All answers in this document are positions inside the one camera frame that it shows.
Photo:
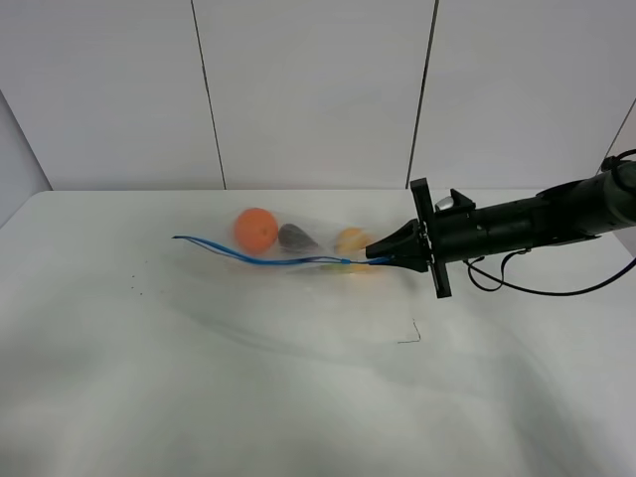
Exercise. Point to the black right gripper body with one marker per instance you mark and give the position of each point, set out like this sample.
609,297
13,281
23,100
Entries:
448,238

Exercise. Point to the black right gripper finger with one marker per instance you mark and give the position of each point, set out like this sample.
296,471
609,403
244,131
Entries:
405,242
415,263

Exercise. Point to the clear zip bag blue seal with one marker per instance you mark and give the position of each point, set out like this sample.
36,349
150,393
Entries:
283,299

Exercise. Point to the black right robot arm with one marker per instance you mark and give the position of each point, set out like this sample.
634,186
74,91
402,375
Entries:
572,212

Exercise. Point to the yellow pear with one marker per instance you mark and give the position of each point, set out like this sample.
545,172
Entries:
350,243

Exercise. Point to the purple eggplant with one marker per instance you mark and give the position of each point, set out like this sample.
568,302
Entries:
293,239

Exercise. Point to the orange fruit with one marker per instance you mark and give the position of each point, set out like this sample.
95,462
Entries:
255,230

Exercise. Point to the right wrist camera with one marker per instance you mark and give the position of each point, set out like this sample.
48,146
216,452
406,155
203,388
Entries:
455,203

